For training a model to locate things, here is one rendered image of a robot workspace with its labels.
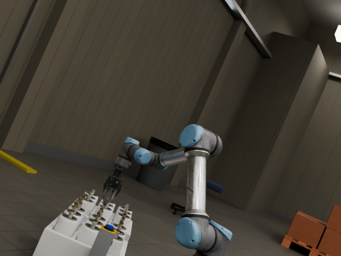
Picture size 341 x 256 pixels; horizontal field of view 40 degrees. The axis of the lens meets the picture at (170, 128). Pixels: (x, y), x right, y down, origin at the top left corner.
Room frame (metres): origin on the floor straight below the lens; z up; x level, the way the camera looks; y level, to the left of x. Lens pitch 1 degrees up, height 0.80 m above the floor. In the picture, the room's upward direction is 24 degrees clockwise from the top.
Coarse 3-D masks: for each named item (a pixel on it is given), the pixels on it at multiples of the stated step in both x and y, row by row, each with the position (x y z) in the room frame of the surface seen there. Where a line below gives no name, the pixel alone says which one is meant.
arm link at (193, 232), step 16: (192, 128) 2.06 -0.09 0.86; (192, 144) 2.02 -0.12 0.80; (208, 144) 2.06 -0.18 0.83; (192, 160) 2.02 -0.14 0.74; (192, 176) 1.99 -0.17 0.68; (192, 192) 1.97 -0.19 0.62; (192, 208) 1.94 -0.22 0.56; (192, 224) 1.88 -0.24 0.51; (208, 224) 1.94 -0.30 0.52; (192, 240) 1.87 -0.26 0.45; (208, 240) 1.91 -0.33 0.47
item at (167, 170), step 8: (152, 144) 6.73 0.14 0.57; (160, 144) 6.65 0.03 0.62; (168, 144) 6.64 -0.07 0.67; (160, 152) 6.65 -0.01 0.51; (144, 168) 6.74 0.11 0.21; (152, 168) 6.68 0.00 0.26; (168, 168) 6.73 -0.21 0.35; (144, 176) 6.71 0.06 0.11; (152, 176) 6.68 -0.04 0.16; (160, 176) 6.70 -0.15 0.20; (168, 176) 6.82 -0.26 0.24; (144, 184) 6.70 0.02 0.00; (152, 184) 6.69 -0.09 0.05; (160, 184) 6.75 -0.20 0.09
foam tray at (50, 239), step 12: (48, 228) 2.16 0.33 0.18; (48, 240) 2.14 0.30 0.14; (60, 240) 2.14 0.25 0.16; (72, 240) 2.14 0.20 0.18; (36, 252) 2.14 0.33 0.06; (48, 252) 2.14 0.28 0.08; (60, 252) 2.14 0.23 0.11; (72, 252) 2.14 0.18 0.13; (84, 252) 2.15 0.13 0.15; (120, 252) 2.28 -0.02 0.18
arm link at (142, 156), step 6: (132, 150) 2.36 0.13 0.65; (138, 150) 2.33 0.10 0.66; (144, 150) 2.32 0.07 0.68; (132, 156) 2.35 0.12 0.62; (138, 156) 2.31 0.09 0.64; (144, 156) 2.32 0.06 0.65; (150, 156) 2.34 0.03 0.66; (138, 162) 2.33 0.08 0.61; (144, 162) 2.33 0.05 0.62; (150, 162) 2.38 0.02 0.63
